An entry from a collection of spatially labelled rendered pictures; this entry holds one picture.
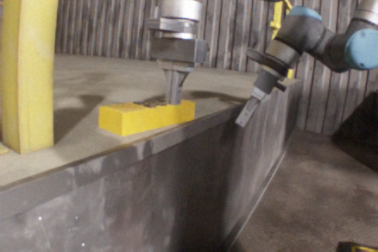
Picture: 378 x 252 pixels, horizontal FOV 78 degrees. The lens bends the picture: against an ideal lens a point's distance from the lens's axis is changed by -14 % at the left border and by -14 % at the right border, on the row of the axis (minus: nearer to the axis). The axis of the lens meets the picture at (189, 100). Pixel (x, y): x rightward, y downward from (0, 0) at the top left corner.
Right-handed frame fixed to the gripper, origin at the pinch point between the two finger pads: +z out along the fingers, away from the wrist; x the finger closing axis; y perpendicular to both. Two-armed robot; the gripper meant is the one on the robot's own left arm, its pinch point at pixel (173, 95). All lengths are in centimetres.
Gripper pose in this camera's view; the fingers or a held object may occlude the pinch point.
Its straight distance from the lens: 63.3
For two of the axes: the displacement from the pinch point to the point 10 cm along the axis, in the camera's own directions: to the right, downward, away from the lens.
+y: 5.8, -0.8, 8.1
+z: -0.9, 9.8, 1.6
